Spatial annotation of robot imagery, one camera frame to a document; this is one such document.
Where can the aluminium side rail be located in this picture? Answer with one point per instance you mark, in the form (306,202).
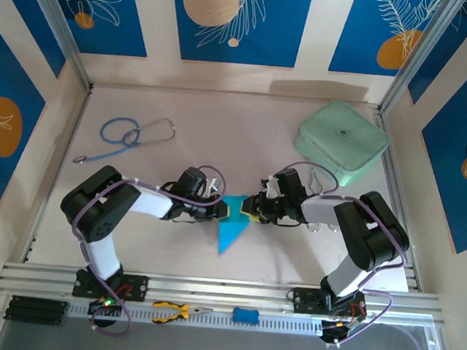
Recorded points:
(394,178)
(73,130)

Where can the blue stethoscope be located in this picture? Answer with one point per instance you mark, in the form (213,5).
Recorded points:
(79,159)

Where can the blue floral wall panel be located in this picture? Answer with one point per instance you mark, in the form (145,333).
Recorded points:
(271,42)
(362,38)
(447,59)
(19,80)
(32,27)
(119,27)
(443,183)

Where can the aluminium corner post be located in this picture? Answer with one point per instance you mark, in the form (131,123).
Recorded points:
(55,9)
(419,48)

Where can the blue cloth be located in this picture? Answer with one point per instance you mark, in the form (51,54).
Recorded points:
(229,234)

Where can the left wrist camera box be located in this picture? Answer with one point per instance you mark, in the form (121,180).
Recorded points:
(214,186)

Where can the blue bone shaped block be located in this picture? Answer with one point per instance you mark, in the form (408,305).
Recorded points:
(245,315)

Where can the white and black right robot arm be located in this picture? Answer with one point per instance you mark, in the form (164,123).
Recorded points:
(372,234)

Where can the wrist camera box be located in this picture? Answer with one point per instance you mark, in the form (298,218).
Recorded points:
(214,186)
(270,187)

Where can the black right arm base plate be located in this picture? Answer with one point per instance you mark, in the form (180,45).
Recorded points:
(302,299)

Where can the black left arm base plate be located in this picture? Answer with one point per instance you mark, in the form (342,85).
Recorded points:
(140,288)

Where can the black ribbed block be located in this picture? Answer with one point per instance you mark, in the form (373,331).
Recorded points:
(34,311)

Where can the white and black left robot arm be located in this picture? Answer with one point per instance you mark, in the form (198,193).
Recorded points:
(98,207)

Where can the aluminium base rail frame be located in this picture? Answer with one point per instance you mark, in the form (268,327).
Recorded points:
(214,289)

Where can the mint green zip case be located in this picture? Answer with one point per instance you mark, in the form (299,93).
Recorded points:
(341,127)

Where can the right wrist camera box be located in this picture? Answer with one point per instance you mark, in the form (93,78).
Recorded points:
(270,187)

